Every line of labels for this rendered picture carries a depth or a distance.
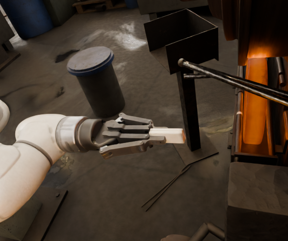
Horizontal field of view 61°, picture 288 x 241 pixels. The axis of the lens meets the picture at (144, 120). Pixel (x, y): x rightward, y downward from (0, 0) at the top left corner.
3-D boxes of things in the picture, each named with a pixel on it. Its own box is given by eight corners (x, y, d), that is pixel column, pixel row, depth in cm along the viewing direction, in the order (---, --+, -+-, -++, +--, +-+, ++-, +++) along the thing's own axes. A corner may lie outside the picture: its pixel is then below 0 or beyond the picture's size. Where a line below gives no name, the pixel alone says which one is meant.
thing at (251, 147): (268, 112, 62) (268, 109, 61) (272, 175, 49) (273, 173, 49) (237, 111, 64) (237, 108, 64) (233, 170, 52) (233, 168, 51)
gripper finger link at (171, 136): (149, 130, 51) (148, 133, 51) (182, 130, 48) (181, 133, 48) (153, 140, 53) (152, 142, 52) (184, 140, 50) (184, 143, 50)
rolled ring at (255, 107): (248, 93, 40) (270, 93, 39) (248, 39, 52) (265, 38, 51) (242, 161, 52) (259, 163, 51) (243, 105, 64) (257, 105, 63)
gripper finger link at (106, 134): (103, 130, 55) (101, 135, 54) (149, 131, 50) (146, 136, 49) (110, 141, 58) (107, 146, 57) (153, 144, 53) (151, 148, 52)
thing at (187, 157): (198, 124, 154) (186, 8, 106) (220, 153, 134) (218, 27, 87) (168, 136, 152) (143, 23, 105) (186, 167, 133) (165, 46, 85)
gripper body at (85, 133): (100, 132, 64) (132, 132, 60) (86, 158, 59) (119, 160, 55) (88, 111, 59) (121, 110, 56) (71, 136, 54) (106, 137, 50)
